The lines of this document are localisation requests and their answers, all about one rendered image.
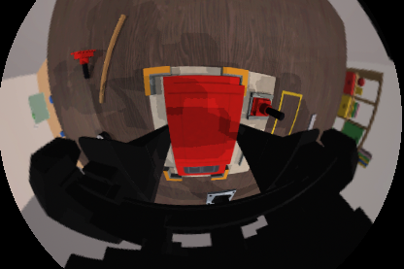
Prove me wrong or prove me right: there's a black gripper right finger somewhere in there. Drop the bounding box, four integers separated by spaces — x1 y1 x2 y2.
236 124 319 192

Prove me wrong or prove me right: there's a tan wooden stick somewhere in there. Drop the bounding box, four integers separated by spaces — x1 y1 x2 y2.
98 16 125 103

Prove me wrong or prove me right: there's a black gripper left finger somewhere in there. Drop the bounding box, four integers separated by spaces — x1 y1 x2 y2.
79 124 171 203

